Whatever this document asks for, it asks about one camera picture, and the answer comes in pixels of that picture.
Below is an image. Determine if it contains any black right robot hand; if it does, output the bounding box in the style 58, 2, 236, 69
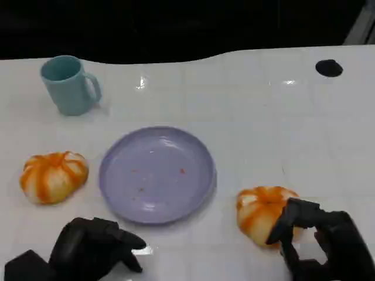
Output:
265, 197, 371, 281

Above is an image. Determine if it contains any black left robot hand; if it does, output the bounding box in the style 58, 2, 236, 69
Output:
49, 217, 147, 281

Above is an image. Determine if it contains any orange white toy bread roll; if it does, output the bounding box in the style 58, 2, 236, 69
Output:
236, 186, 303, 248
19, 150, 90, 205

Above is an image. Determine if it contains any lilac plate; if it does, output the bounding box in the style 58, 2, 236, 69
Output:
98, 126, 218, 225

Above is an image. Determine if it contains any pale green mug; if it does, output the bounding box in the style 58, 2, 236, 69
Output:
40, 55, 103, 116

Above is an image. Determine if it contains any black round table grommet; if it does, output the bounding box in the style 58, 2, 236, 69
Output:
315, 59, 343, 78

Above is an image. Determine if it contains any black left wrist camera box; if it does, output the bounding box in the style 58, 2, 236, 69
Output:
4, 249, 57, 281

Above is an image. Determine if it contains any pale grey frame post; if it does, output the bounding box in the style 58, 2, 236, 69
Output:
342, 0, 375, 46

